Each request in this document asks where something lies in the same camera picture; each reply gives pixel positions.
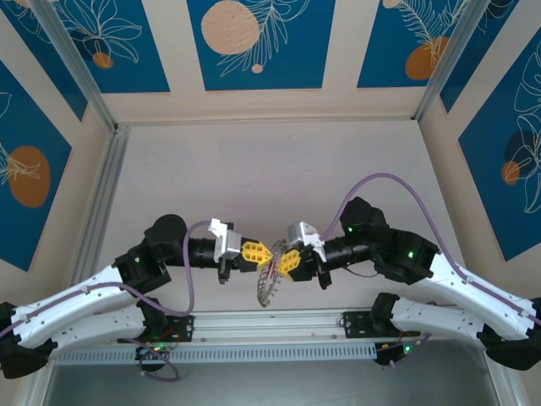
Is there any metal disc with key rings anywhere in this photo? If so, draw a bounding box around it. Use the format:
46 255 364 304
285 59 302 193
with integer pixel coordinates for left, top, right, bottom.
253 239 292 308

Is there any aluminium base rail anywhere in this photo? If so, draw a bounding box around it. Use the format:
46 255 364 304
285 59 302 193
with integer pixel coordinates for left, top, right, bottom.
168 310 375 342

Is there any aluminium side rail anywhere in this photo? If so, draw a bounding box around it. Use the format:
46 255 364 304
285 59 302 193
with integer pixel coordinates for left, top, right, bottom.
78 124 132 272

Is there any white slotted cable duct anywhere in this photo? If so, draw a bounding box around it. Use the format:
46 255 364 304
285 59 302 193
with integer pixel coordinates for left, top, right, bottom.
54 343 377 365

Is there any blue floral wall panel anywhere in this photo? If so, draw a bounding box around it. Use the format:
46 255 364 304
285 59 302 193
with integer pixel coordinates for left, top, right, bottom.
439 0 541 114
0 58 73 272
46 0 171 95
0 8 89 123
357 0 481 89
458 25 541 262
187 0 337 92

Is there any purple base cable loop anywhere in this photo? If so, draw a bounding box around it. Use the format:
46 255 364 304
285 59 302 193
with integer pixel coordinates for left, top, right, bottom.
126 337 181 382

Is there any aluminium frame post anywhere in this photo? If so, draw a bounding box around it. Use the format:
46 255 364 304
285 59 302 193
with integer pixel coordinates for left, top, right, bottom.
29 0 122 134
412 0 522 123

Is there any aluminium frame beam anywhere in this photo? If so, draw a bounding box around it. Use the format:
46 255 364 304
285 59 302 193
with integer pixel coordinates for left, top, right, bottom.
484 359 511 406

